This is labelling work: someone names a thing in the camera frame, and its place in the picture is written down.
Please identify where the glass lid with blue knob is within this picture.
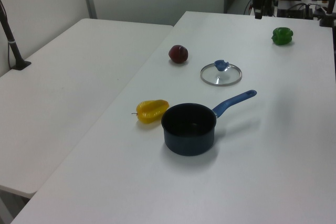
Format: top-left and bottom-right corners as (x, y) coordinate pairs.
(200, 59), (243, 87)

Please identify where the green toy bell pepper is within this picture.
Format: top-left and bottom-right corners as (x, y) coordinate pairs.
(271, 27), (294, 46)

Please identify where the white side table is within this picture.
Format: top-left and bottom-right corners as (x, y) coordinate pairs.
(0, 18), (174, 199)

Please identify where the dark saucepan with blue handle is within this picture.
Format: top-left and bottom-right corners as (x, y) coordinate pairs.
(161, 89), (258, 157)

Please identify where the black clamp base with pole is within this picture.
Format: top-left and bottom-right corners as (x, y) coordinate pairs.
(318, 0), (336, 28)

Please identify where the black camera pole with base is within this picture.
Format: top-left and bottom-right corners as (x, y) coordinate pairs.
(0, 0), (32, 71)

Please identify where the yellow toy starfruit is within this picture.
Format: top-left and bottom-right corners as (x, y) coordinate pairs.
(131, 99), (170, 125)

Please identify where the red toy apple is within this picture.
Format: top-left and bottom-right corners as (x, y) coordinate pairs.
(168, 45), (189, 65)

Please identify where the black electronics box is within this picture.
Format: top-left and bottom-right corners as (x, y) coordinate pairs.
(277, 3), (313, 19)

